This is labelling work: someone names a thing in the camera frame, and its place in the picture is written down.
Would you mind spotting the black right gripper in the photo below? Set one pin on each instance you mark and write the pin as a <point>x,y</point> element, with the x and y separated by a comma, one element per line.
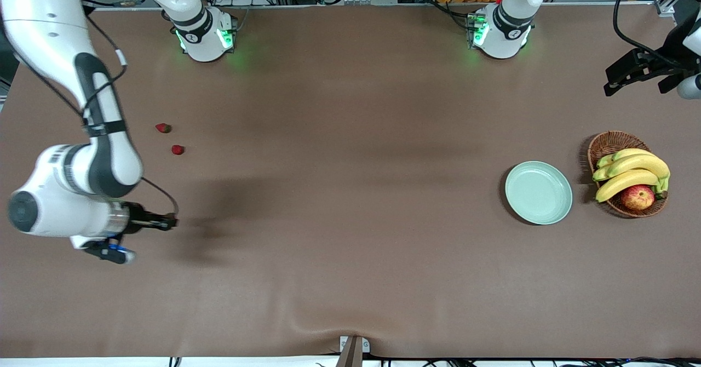
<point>137,218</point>

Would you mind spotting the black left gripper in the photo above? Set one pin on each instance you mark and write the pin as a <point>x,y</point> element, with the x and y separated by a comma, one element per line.
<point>661,63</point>

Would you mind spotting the red strawberry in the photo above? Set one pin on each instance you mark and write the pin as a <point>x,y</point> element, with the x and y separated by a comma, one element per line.
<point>177,149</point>
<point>163,128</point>

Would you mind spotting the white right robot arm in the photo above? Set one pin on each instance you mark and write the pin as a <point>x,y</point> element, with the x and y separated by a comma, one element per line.
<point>49,27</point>

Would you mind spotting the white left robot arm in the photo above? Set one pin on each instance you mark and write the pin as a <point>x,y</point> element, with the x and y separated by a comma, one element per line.
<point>501,38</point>

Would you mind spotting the light green plate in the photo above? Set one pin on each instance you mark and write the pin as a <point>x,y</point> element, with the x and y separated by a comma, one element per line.
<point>538,193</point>

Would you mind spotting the brown wicker basket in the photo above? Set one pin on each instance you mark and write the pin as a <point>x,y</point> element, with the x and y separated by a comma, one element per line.
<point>608,143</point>

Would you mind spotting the short greenish yellow banana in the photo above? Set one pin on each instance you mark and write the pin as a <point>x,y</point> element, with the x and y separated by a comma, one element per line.
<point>630,153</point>

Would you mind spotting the red apple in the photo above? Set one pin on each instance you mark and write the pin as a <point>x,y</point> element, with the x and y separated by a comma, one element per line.
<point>637,197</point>

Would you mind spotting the brown table mat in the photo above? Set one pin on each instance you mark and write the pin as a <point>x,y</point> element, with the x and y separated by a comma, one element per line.
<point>350,279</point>

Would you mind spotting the metal table edge bracket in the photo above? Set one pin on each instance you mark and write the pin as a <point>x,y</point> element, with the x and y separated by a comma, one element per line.
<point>354,348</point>

